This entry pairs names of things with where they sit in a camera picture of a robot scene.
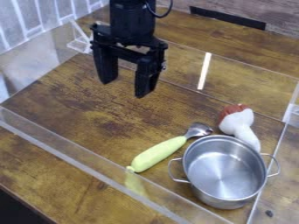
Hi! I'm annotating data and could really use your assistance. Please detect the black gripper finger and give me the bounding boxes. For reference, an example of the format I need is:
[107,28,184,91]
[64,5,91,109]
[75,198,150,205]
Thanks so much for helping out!
[135,50,164,98]
[91,43,118,84]

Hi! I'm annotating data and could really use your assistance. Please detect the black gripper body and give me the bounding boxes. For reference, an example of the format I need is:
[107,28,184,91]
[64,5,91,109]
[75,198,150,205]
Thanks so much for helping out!
[90,0,170,64]

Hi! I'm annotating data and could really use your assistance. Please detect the red white toy mushroom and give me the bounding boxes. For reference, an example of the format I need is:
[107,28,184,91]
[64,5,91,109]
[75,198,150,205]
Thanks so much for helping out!
[219,104,260,151]

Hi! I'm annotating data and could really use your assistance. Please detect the clear acrylic front barrier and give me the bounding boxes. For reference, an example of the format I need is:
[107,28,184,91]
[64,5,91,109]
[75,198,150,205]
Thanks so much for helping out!
[0,106,234,224]

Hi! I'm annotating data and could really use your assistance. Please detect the stainless steel pot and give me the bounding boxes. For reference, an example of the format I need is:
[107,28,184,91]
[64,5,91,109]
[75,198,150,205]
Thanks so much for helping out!
[168,135,280,210]

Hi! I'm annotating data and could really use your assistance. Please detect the clear acrylic corner bracket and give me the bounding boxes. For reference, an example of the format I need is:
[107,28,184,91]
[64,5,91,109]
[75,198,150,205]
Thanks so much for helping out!
[67,20,94,54]

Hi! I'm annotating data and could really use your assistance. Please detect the black cable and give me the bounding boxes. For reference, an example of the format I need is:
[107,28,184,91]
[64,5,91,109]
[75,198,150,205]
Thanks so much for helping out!
[144,0,174,19]

